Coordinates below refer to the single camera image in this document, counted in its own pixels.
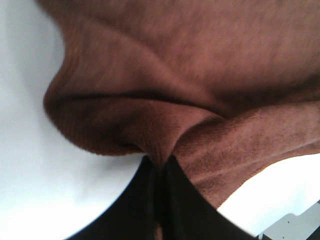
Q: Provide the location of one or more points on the brown towel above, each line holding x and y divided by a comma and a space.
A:
228, 87

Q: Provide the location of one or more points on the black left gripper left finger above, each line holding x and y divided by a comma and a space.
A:
132, 215

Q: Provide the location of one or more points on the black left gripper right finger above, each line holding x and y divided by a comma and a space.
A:
186, 215

